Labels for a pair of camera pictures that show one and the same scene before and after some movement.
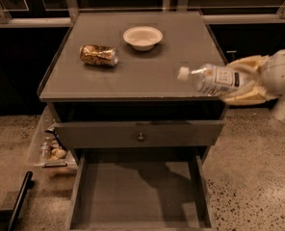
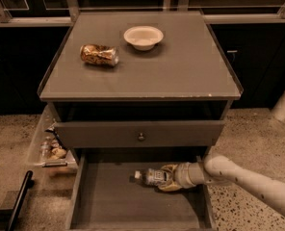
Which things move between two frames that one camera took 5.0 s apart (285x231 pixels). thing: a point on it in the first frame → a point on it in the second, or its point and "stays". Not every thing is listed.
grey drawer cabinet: [113, 90] stays
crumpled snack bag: [100, 55] stays
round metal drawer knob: [141, 137] stays
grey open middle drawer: [142, 189] stays
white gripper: [279, 75] → [183, 175]
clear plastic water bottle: [213, 79] → [149, 176]
